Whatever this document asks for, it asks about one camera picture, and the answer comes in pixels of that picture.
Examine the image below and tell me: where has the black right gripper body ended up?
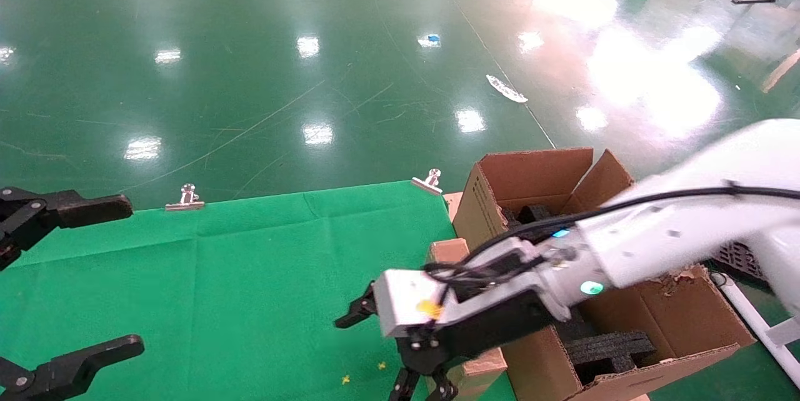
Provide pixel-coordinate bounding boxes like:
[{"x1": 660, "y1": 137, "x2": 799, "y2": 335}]
[{"x1": 397, "y1": 292, "x2": 556, "y2": 378}]

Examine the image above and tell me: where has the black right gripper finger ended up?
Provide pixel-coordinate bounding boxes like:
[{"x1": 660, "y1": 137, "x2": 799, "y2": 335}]
[
  {"x1": 334, "y1": 282, "x2": 378, "y2": 330},
  {"x1": 389, "y1": 365, "x2": 459, "y2": 401}
]

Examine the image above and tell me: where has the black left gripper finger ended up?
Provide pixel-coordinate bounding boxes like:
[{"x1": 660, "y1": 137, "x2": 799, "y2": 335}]
[
  {"x1": 0, "y1": 334, "x2": 145, "y2": 401},
  {"x1": 0, "y1": 187, "x2": 134, "y2": 272}
]

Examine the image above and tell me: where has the small cardboard box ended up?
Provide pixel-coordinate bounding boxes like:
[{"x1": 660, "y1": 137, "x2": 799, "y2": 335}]
[{"x1": 429, "y1": 237, "x2": 508, "y2": 401}]

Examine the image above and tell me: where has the flat cardboard sheet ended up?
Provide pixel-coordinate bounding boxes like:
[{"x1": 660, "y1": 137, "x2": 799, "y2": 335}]
[{"x1": 442, "y1": 191, "x2": 465, "y2": 222}]

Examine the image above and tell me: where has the large open cardboard carton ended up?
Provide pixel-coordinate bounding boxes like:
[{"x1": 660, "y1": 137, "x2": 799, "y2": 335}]
[{"x1": 452, "y1": 147, "x2": 757, "y2": 401}]

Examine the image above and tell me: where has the silver binder clip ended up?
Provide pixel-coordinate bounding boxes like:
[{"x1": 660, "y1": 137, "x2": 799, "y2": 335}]
[
  {"x1": 411, "y1": 168, "x2": 444, "y2": 196},
  {"x1": 165, "y1": 184, "x2": 206, "y2": 212}
]

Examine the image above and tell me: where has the green table cloth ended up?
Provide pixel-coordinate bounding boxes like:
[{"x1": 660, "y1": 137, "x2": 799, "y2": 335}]
[{"x1": 0, "y1": 180, "x2": 517, "y2": 401}]

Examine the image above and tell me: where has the black foam insert block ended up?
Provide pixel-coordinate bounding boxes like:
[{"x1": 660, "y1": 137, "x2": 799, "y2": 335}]
[
  {"x1": 555, "y1": 320, "x2": 657, "y2": 384},
  {"x1": 500, "y1": 203, "x2": 558, "y2": 234}
]

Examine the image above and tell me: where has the white paper scrap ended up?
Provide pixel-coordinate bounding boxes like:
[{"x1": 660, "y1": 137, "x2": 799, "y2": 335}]
[{"x1": 486, "y1": 74, "x2": 529, "y2": 104}]

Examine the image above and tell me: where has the black grid tray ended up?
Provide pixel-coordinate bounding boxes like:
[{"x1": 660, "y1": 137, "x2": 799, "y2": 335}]
[{"x1": 712, "y1": 240, "x2": 771, "y2": 285}]

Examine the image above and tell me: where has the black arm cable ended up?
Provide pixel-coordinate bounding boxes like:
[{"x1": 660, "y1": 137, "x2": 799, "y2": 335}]
[{"x1": 424, "y1": 182, "x2": 800, "y2": 284}]

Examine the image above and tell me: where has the white tubular frame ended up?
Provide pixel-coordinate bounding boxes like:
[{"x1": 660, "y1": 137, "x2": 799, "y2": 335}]
[{"x1": 717, "y1": 272, "x2": 800, "y2": 390}]

